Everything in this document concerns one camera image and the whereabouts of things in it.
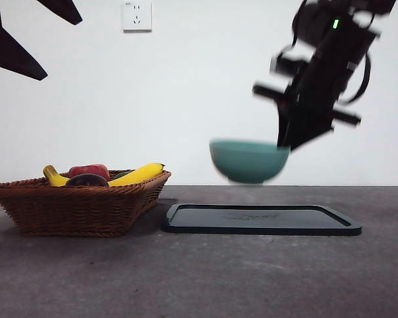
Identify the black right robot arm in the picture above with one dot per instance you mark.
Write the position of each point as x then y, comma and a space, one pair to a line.
318, 16

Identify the red apple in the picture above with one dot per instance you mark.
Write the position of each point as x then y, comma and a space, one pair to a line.
87, 170

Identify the teal ribbed bowl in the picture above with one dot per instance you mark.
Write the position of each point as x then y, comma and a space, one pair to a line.
248, 164

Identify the yellow banana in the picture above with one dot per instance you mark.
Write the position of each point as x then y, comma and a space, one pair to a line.
135, 174

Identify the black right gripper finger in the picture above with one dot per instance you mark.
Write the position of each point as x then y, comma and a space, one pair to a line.
282, 132
308, 132

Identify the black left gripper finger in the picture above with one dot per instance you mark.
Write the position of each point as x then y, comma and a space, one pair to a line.
6, 49
64, 11

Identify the dark green rectangular tray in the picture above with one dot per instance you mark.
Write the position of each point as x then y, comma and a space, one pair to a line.
258, 222

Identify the white wall socket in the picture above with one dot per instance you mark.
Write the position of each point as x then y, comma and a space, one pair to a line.
137, 16

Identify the dark red plum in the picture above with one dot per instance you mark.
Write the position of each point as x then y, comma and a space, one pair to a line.
86, 181

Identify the brown wicker basket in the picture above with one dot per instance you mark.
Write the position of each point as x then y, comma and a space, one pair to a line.
76, 212

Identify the green avocado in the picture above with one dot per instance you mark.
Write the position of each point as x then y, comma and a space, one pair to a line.
122, 174

